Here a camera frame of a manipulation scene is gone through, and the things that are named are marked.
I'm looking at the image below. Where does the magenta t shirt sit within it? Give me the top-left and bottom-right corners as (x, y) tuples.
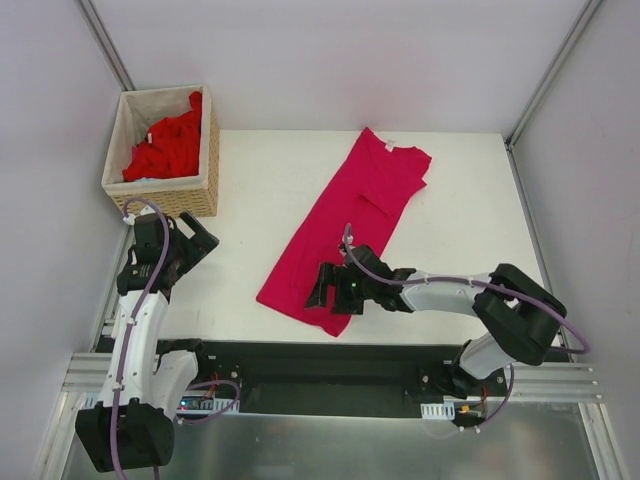
(256, 128), (432, 337)

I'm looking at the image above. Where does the wicker laundry basket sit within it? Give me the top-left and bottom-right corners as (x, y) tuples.
(101, 84), (220, 217)

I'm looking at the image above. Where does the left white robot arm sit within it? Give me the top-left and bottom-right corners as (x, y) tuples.
(75, 207), (219, 473)

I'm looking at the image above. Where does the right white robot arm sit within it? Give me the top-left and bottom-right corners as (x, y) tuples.
(304, 245), (567, 399)

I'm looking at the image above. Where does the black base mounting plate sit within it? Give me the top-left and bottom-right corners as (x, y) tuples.
(152, 339), (506, 418)

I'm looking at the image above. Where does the red t shirt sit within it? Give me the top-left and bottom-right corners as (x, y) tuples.
(122, 91), (202, 182)

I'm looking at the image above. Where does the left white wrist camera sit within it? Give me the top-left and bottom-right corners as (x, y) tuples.
(123, 206), (154, 226)

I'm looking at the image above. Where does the right white cable duct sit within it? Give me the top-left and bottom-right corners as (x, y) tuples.
(420, 401), (456, 421)

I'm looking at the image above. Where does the white cable duct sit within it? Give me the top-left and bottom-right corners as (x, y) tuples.
(420, 401), (456, 421)
(82, 393), (241, 415)

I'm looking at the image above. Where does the left white cable duct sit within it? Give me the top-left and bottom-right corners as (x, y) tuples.
(82, 393), (241, 415)

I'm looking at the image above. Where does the left aluminium frame post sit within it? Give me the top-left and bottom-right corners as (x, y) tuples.
(74, 0), (136, 91)

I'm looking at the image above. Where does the aluminium frame post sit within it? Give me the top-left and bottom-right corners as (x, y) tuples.
(505, 0), (606, 152)
(74, 0), (136, 91)

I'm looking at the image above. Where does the right aluminium frame post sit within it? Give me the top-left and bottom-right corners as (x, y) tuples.
(505, 0), (606, 152)

